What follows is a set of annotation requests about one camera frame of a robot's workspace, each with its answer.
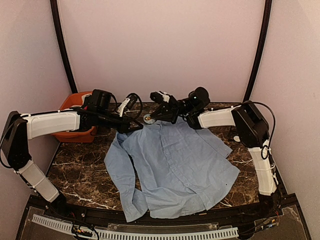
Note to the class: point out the black right frame pole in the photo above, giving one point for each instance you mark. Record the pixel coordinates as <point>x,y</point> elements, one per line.
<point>259,50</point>

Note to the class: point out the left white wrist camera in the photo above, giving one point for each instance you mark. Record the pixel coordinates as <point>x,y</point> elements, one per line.
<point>122,106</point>

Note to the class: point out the black frame pole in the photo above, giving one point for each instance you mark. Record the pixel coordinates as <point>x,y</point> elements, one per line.
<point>62,46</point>
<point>259,50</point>

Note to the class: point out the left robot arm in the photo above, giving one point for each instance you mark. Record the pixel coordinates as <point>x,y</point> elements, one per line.
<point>77,121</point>

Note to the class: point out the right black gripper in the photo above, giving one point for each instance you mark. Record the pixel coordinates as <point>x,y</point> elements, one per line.
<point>170,110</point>

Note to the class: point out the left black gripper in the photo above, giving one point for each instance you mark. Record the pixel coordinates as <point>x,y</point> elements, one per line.
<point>124,126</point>

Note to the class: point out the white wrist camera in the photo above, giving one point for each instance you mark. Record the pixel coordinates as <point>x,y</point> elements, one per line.
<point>122,106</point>
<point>165,96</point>

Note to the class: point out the black left frame pole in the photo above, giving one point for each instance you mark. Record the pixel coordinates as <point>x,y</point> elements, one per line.
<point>62,46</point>

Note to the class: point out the light blue shirt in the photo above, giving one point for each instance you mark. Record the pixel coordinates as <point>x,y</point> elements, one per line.
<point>169,170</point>

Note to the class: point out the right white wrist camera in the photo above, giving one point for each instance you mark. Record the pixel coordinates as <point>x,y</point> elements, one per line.
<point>165,96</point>

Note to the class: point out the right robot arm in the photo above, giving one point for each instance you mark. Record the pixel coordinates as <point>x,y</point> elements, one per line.
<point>251,126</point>

